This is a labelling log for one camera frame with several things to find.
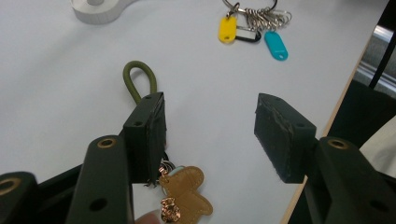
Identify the yellow plastic key tag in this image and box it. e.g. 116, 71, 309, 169
217, 16, 238, 44

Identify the tan leather bear charm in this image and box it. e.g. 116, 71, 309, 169
159, 165, 215, 224

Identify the metal key ring with clips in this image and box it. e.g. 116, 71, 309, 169
221, 0, 293, 33

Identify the aluminium profile rail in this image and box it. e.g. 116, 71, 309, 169
351, 23, 396, 101

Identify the white key stand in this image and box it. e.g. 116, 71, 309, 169
70, 0, 138, 25

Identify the dark upright stand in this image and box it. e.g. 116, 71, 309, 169
368, 0, 396, 90

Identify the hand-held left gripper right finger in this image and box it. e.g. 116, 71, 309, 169
253, 92, 318, 184

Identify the black plastic key tag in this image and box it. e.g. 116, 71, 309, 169
234, 25, 262, 44

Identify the copper metal charm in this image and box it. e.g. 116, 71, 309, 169
160, 197, 182, 224

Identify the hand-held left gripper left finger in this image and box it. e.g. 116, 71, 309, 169
122, 91, 168, 185

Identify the white cloth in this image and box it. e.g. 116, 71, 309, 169
359, 115, 396, 180

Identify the olive green cord loop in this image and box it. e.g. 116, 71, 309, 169
122, 60, 158, 105

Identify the teal plastic key tag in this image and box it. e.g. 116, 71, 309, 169
263, 30, 290, 62

